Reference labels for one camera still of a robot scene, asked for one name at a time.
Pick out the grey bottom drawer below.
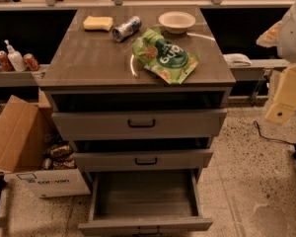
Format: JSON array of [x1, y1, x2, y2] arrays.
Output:
[[78, 170, 213, 237]]

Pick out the grey drawer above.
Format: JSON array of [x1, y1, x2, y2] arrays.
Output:
[[78, 170, 213, 237], [52, 109, 227, 140], [73, 149, 213, 172]]

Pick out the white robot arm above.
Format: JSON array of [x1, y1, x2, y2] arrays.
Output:
[[257, 2, 296, 124]]

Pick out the grey top drawer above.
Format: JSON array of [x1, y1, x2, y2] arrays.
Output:
[[52, 109, 227, 140]]

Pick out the grey middle drawer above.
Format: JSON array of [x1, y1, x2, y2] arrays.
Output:
[[73, 149, 213, 172]]

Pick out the grey drawer cabinet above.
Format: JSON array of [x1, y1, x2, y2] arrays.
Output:
[[38, 5, 237, 183]]

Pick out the white folded cloth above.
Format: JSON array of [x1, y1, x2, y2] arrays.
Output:
[[223, 53, 252, 67]]

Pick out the green snack bag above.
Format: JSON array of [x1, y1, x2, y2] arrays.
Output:
[[132, 28, 199, 84]]

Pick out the white paper bowl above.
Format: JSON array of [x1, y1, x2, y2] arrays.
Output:
[[159, 11, 196, 34]]

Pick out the silver blue drink can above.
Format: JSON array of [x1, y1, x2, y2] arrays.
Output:
[[112, 16, 142, 41]]

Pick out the yellow sponge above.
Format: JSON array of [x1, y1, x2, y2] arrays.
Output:
[[83, 16, 112, 32]]

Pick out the snack packets in box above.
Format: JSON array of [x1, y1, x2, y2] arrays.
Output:
[[40, 142, 76, 170]]

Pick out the red soda can right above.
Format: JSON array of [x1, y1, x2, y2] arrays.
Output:
[[24, 53, 40, 71]]

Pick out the red soda can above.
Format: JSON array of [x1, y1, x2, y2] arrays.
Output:
[[0, 50, 14, 72], [24, 53, 40, 71]]

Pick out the brown cardboard box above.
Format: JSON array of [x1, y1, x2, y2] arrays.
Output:
[[0, 95, 91, 198]]

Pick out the white pump bottle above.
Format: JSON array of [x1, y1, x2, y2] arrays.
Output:
[[4, 39, 27, 72]]

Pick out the red soda can left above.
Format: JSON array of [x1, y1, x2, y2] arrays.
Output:
[[0, 50, 14, 72]]

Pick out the black floor cable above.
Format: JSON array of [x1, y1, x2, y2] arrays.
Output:
[[253, 119, 296, 146]]

